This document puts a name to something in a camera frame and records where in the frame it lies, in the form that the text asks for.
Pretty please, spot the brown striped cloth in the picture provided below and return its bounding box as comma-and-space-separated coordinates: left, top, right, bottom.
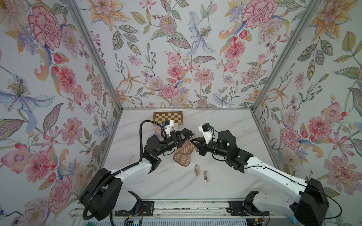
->
173, 141, 196, 167

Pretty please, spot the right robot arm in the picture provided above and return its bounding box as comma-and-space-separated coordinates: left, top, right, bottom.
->
191, 131, 330, 226

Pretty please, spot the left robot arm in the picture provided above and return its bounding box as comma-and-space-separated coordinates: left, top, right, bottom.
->
80, 129, 194, 220

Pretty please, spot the pink toy music box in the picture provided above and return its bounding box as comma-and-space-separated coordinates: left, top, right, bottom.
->
154, 127, 162, 138

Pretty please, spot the wooden chessboard box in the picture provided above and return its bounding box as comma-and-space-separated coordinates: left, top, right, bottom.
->
153, 111, 184, 125

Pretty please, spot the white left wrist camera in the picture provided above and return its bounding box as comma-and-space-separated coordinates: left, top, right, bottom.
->
161, 120, 179, 137

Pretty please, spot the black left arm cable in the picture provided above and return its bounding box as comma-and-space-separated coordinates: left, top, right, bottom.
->
81, 120, 165, 221

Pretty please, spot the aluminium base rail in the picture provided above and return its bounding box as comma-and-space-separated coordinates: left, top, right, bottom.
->
70, 199, 292, 226

